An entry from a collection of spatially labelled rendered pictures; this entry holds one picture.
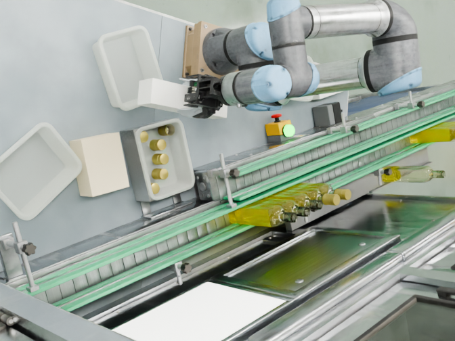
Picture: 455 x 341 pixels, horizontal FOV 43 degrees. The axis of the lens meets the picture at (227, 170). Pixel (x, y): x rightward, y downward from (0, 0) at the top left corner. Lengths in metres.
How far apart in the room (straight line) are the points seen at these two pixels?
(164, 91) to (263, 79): 0.32
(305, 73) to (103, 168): 0.66
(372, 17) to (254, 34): 0.38
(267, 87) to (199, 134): 0.78
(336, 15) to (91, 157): 0.75
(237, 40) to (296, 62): 0.50
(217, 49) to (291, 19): 0.58
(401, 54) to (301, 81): 0.37
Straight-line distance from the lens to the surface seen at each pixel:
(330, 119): 2.29
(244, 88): 1.23
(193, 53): 1.89
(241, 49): 1.75
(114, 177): 1.66
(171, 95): 1.43
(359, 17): 1.46
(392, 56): 1.56
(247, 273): 1.67
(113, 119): 1.75
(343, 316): 1.41
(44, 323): 0.68
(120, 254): 1.53
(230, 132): 2.02
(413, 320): 1.39
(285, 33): 1.28
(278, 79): 1.20
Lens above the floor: 2.27
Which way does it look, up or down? 49 degrees down
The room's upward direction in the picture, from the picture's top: 90 degrees clockwise
